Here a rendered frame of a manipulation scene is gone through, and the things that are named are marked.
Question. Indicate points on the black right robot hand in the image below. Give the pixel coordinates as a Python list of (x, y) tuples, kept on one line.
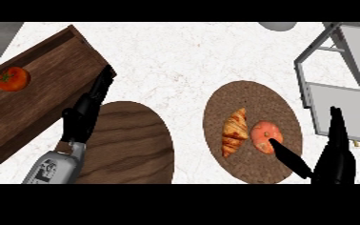
[(335, 159)]

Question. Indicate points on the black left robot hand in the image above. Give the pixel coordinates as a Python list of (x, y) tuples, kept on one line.
[(84, 114)]

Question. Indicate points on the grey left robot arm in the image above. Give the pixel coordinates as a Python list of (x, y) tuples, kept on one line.
[(53, 167)]

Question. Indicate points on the grey metal tiered shelf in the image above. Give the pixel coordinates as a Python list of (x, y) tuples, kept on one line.
[(335, 106)]

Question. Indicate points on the golden brown croissant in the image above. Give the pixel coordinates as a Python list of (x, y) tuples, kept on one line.
[(233, 132)]

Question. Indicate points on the round brown woven placemat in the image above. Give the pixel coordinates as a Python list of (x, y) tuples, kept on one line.
[(248, 108)]

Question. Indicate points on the brown wooden tray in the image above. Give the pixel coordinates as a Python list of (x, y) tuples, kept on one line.
[(45, 89)]

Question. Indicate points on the round dark wooden board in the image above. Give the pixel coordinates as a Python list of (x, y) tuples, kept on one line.
[(129, 146)]

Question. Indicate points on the orange peach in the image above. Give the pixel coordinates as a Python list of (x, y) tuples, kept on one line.
[(263, 136)]

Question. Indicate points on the red tomato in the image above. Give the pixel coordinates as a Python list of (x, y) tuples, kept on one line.
[(14, 78)]

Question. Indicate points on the grey flat appliance corner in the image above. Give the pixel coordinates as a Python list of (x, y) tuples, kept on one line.
[(6, 35)]

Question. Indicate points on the pale grey round object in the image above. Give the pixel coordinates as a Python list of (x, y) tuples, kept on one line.
[(278, 26)]

